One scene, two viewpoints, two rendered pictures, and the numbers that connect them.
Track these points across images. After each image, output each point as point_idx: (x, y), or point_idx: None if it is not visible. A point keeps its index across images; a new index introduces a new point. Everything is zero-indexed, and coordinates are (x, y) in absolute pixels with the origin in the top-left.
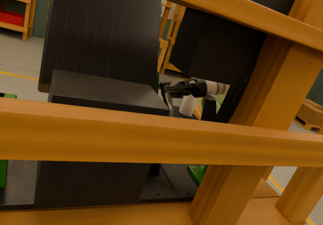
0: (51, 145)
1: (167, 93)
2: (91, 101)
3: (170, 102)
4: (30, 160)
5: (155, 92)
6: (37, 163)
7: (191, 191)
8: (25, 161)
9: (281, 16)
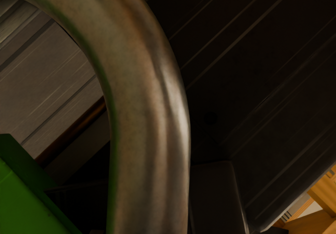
0: None
1: (186, 233)
2: None
3: (190, 134)
4: (68, 54)
5: (240, 202)
6: (68, 43)
7: None
8: (73, 56)
9: None
